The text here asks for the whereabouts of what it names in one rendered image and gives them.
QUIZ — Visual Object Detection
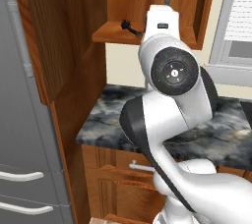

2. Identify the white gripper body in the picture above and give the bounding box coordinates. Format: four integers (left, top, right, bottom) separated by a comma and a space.
146, 4, 180, 24

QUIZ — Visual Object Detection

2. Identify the dark sink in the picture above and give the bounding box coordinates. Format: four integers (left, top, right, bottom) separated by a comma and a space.
239, 99, 252, 130

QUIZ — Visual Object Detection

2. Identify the wooden base cabinet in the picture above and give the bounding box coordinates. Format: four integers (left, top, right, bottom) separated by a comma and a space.
81, 143, 252, 224

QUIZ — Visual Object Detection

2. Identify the white window with blinds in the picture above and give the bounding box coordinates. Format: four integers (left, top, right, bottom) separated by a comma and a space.
204, 0, 252, 88

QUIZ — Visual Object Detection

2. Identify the tall wooden side panel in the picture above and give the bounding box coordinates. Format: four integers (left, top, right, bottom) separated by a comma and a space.
48, 42, 108, 224

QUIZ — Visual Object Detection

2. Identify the wooden drawer front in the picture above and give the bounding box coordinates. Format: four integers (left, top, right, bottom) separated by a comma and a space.
82, 145, 159, 191

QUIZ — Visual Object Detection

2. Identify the grey fridge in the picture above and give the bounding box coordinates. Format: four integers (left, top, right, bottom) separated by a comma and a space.
0, 0, 76, 224

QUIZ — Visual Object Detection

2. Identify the long grey fridge handle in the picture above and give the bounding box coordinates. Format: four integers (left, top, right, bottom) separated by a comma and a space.
5, 0, 35, 79

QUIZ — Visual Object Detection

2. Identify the silver drawer handle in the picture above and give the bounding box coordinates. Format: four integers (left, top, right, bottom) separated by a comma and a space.
128, 160, 156, 173

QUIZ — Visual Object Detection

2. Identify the curved grey fridge drawer handle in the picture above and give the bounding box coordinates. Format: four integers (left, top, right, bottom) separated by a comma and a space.
0, 170, 45, 183
0, 200, 54, 216

